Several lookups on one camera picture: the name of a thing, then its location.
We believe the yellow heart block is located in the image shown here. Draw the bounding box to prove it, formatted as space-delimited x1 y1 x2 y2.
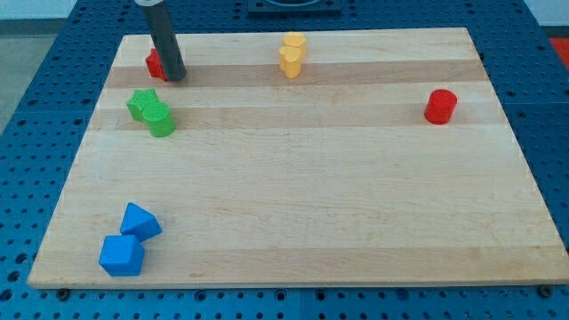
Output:
278 46 301 78

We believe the light wooden board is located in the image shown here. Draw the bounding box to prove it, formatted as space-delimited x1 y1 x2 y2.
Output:
28 28 568 289

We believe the yellow pentagon block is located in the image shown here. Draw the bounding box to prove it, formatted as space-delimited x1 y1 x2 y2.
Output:
282 31 307 61

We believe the green cylinder block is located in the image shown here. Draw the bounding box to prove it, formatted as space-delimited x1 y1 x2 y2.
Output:
142 101 176 138

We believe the green star block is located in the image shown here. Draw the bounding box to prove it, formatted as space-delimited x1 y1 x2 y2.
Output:
125 88 159 122

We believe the blue triangle block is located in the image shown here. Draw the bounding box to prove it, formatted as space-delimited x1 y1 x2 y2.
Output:
119 203 163 242

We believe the red star block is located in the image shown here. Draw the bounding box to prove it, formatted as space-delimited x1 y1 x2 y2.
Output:
145 48 167 82

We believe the red cylinder block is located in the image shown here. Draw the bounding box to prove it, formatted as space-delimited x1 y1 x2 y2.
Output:
424 89 458 124

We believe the blue cube block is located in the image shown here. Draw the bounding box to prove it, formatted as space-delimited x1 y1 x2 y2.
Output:
99 235 145 276

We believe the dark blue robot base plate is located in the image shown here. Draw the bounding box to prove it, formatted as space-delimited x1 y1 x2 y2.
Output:
246 0 342 17

